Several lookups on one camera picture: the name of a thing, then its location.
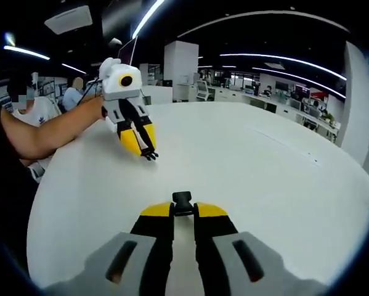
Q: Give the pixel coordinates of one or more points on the white office chair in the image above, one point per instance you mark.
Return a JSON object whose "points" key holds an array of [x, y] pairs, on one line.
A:
{"points": [[204, 91]]}

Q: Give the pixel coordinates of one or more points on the black plastic buckle pronged part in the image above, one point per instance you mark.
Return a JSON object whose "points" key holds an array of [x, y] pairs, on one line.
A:
{"points": [[149, 155]]}

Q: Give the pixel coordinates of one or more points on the black plastic buckle socket part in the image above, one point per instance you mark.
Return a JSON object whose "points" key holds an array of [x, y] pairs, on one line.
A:
{"points": [[182, 203]]}

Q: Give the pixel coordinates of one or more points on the white ceiling air conditioner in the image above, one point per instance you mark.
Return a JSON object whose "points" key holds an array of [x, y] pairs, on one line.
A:
{"points": [[68, 19]]}

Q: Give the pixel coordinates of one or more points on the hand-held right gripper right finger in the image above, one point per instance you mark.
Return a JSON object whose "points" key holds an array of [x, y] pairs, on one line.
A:
{"points": [[233, 265]]}

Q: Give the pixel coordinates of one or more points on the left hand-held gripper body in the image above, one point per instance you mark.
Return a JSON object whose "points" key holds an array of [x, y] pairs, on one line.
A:
{"points": [[115, 89]]}

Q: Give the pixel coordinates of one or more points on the white grey device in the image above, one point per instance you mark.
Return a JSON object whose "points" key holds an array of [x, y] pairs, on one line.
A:
{"points": [[36, 172]]}

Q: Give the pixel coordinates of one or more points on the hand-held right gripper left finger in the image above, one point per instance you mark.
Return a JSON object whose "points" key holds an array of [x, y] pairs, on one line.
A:
{"points": [[132, 265]]}

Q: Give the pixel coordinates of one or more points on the long ceiling light strip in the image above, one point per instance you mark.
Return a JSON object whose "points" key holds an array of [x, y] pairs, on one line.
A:
{"points": [[147, 17]]}

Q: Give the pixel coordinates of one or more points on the person's dark shirt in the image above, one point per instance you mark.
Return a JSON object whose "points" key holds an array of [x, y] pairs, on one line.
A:
{"points": [[5, 200]]}

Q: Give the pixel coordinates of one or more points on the row of office desks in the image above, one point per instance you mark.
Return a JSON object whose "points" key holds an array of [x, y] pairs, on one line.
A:
{"points": [[282, 108]]}

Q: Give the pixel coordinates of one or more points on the dark computer monitor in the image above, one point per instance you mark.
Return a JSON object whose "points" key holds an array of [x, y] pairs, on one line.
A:
{"points": [[127, 52]]}

